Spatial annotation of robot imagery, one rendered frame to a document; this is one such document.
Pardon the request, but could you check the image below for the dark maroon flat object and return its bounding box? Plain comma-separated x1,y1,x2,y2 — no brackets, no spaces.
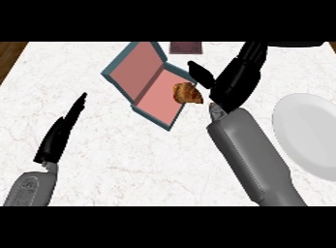
168,41,203,55

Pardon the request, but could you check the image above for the dark appliance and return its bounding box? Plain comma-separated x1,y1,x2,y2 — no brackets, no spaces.
265,41,327,48

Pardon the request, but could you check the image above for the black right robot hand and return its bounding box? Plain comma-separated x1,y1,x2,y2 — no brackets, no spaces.
186,41,268,113

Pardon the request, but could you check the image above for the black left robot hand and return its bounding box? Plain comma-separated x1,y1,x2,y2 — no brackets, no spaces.
33,92,89,165

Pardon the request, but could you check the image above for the white plate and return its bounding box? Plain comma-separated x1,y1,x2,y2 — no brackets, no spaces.
270,92,336,183

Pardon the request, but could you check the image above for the brown croissant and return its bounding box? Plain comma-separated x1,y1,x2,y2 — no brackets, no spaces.
171,81,205,105

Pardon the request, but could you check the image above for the open pink and teal box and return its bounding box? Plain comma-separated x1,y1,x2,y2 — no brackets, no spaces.
100,41,199,132

